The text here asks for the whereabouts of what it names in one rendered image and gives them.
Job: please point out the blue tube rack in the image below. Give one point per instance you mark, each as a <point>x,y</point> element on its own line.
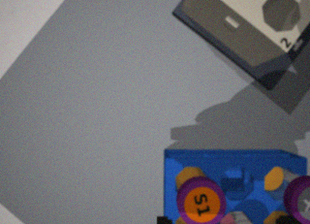
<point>234,176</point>

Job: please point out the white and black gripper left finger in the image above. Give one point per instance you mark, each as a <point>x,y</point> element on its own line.
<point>163,220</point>

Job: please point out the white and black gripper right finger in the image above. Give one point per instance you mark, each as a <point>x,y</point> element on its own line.
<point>287,219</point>

